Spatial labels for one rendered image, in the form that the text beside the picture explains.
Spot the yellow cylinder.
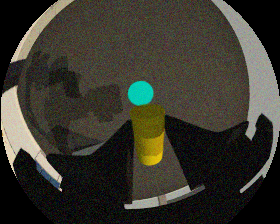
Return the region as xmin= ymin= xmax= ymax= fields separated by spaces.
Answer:
xmin=130 ymin=103 xmax=165 ymax=166

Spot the cyan circle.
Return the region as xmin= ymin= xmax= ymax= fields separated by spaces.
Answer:
xmin=129 ymin=81 xmax=154 ymax=106

